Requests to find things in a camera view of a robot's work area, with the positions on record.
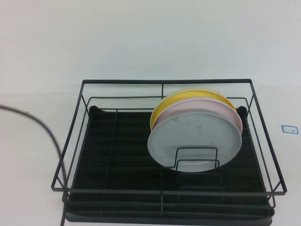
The light grey plate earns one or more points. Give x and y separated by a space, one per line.
192 136

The yellow plate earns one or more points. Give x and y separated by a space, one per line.
160 110

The pink plate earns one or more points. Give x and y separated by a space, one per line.
188 107

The black plastic drip tray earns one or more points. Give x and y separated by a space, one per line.
117 146

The blue rectangle table mark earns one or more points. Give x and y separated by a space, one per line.
289 129

